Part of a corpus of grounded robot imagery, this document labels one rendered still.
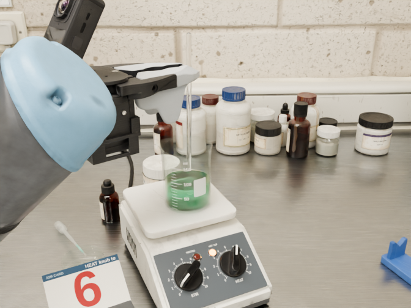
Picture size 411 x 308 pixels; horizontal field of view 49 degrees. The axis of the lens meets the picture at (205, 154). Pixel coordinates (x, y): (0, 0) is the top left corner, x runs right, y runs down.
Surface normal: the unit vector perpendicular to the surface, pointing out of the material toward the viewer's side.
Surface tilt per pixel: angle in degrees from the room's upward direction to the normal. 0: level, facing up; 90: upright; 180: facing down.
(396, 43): 90
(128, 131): 90
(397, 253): 90
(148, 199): 0
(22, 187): 114
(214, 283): 30
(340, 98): 90
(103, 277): 40
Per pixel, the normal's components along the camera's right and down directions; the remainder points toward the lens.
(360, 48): 0.01, 0.41
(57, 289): 0.29, -0.46
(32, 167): 0.33, 0.65
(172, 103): 0.63, 0.32
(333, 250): -0.01, -0.91
